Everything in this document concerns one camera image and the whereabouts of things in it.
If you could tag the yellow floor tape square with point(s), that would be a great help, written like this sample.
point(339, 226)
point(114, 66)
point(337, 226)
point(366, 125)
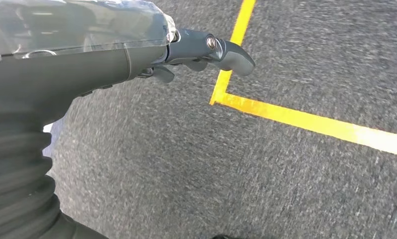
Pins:
point(317, 123)

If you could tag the black robot foot plate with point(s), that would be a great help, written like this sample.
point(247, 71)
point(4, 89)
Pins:
point(224, 237)

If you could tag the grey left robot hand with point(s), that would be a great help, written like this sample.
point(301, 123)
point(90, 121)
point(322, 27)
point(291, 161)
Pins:
point(69, 66)

